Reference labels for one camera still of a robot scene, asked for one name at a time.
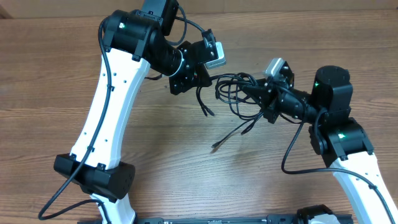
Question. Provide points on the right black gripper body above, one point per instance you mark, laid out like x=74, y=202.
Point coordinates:
x=272, y=110

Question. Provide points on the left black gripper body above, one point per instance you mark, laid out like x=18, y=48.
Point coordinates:
x=183, y=78

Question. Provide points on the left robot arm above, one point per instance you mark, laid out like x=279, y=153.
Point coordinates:
x=132, y=44

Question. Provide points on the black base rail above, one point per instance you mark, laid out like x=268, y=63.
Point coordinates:
x=270, y=219

